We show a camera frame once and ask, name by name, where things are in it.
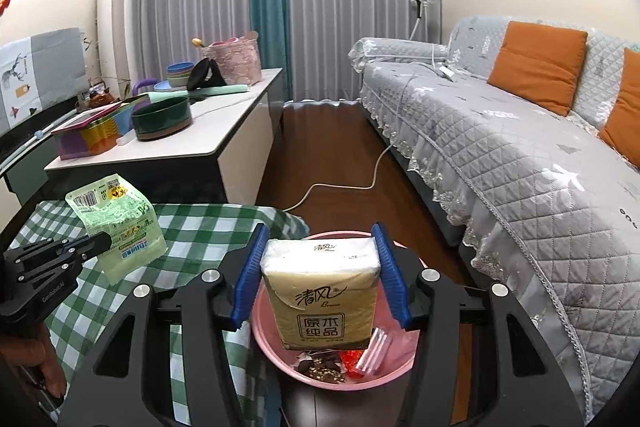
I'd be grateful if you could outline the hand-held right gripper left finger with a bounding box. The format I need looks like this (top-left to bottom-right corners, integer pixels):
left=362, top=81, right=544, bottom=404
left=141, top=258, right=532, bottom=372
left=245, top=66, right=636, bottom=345
left=59, top=222, right=271, bottom=427

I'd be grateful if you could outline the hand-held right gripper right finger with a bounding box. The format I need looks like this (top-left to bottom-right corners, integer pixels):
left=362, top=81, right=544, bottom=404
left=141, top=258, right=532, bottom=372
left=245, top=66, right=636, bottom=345
left=370, top=222, right=586, bottom=427

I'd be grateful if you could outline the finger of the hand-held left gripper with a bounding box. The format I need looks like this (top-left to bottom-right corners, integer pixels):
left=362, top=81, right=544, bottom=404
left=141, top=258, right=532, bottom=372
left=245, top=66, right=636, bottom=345
left=50, top=231, right=114, bottom=260

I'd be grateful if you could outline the green snack packet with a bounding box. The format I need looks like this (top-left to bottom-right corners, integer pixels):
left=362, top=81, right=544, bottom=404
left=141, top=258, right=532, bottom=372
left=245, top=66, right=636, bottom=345
left=66, top=173, right=168, bottom=285

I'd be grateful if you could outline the beige tissue pack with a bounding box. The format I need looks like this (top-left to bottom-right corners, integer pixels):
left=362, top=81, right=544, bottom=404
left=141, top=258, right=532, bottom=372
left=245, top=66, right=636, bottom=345
left=260, top=237, right=385, bottom=352

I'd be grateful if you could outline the pink plastic basin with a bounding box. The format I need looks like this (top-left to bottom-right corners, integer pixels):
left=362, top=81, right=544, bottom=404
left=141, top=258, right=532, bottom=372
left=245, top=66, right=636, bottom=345
left=250, top=231, right=431, bottom=390

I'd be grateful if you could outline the clear straw packet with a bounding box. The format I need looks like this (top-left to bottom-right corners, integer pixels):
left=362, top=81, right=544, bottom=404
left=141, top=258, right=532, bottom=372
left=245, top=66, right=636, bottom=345
left=357, top=327, right=392, bottom=375

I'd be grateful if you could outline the red plastic bag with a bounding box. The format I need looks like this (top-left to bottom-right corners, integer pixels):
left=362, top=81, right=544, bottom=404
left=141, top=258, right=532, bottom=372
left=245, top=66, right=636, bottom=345
left=340, top=348, right=368, bottom=378

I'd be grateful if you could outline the brown gold scrunchie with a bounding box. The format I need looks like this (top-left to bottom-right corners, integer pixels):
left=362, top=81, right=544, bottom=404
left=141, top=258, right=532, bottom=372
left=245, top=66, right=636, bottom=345
left=295, top=349, right=348, bottom=383

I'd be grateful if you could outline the person's left hand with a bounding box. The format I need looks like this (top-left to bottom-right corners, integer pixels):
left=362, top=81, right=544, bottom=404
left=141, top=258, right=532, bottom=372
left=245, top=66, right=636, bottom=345
left=0, top=324, right=68, bottom=401

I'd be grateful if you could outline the green checkered tablecloth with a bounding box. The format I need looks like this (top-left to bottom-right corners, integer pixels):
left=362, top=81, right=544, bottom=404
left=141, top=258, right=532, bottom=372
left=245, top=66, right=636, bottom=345
left=10, top=201, right=311, bottom=427

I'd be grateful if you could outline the dark television cabinet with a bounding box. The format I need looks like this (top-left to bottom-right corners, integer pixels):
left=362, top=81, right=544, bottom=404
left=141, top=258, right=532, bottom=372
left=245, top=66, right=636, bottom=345
left=0, top=104, right=71, bottom=208

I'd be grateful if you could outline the colourful box pink lid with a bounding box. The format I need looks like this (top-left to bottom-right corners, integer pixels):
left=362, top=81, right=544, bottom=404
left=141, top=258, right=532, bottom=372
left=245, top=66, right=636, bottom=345
left=51, top=99, right=143, bottom=160

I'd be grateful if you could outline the dark green round box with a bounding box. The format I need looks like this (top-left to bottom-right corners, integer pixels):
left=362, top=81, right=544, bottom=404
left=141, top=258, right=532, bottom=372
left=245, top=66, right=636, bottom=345
left=131, top=96, right=193, bottom=142

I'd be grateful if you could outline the brown teapot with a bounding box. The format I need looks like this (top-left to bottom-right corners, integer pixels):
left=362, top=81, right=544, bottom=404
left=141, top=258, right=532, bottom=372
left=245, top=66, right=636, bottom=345
left=82, top=82, right=118, bottom=110

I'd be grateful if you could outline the white top coffee table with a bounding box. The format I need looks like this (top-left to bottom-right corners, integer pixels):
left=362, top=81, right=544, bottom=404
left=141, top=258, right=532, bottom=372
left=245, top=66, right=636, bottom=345
left=44, top=68, right=285, bottom=208

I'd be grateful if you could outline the sofa with grey quilted cover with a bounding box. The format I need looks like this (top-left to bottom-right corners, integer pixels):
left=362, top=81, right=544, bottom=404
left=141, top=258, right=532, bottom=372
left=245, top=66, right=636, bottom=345
left=347, top=16, right=640, bottom=423

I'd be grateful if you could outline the television with grey cover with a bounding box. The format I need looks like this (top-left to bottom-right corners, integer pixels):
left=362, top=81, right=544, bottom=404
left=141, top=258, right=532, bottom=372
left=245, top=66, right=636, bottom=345
left=0, top=27, right=88, bottom=135

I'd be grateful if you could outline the mint green tray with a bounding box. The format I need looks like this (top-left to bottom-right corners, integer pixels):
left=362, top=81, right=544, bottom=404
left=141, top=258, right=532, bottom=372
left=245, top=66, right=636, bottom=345
left=147, top=84, right=251, bottom=102

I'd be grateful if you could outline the black round pouch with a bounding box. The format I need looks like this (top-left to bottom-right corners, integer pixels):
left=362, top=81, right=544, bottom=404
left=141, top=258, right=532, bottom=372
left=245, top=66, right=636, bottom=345
left=186, top=57, right=227, bottom=91

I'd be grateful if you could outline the pink woven basket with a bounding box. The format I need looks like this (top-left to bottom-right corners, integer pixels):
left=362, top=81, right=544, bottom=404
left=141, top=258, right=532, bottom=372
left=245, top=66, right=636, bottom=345
left=201, top=32, right=262, bottom=86

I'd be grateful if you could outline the white standing air conditioner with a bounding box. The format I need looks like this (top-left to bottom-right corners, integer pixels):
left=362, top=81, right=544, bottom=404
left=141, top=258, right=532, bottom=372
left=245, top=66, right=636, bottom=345
left=96, top=0, right=138, bottom=95

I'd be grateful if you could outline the orange cushion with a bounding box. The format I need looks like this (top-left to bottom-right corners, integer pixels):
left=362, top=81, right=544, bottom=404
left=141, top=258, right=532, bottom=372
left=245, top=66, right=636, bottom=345
left=486, top=21, right=588, bottom=116
left=597, top=48, right=640, bottom=168

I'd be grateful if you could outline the teal curtain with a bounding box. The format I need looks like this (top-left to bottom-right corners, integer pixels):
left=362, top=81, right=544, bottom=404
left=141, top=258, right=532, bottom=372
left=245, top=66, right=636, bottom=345
left=249, top=0, right=293, bottom=102

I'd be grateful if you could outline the white power cable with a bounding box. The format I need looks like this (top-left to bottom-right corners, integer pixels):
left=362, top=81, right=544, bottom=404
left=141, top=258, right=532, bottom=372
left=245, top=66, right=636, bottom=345
left=282, top=62, right=451, bottom=212

